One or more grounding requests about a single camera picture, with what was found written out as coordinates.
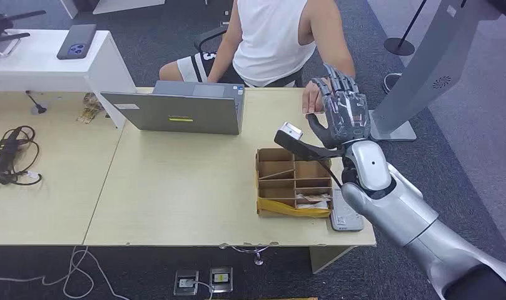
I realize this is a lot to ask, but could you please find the black stanchion post with base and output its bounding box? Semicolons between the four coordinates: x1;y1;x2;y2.
383;0;428;57

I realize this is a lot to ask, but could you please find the floor outlet with white plug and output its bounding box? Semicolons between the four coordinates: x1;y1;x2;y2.
173;269;200;296

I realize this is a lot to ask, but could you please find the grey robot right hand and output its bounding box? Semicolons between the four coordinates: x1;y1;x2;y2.
306;64;372;150

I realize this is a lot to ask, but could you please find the gold crumpled wrapper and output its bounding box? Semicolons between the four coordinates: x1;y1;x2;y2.
76;92;105;124

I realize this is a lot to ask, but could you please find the black power strip with cables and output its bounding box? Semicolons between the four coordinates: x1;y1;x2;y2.
0;125;43;187

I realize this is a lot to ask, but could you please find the grey kiosk stand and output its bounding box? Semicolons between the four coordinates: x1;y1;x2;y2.
368;0;506;143

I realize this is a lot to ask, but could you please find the floor outlet with yellow label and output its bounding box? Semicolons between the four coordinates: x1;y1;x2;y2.
209;266;234;294

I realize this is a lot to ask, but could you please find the black office chair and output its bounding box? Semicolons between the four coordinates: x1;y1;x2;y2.
193;25;230;54

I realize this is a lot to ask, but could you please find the grey laptop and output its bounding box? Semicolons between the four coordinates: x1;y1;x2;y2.
100;80;246;136

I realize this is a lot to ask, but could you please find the person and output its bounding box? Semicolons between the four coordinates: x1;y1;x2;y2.
159;0;357;121

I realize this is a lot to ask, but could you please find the dark shoe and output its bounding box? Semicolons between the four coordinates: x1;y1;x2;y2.
382;72;403;95

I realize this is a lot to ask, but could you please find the cardboard compartment box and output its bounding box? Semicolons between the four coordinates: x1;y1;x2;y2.
255;147;335;219

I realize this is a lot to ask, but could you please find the person's left hand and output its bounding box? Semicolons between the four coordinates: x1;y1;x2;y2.
301;79;329;121

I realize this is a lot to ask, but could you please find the white side cabinet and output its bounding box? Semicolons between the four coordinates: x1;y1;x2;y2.
0;29;137;129

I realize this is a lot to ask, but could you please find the grey card reader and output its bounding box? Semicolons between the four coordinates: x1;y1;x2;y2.
330;188;365;233

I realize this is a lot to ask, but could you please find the white floor cable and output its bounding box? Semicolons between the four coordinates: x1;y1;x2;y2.
0;246;131;300

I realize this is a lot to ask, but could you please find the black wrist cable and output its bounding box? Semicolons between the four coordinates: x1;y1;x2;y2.
318;159;345;188

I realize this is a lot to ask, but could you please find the cream desk leg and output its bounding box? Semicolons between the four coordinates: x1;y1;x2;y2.
309;246;356;274

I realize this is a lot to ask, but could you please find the dark grey smartphone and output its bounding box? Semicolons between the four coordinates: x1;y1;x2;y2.
56;24;98;61

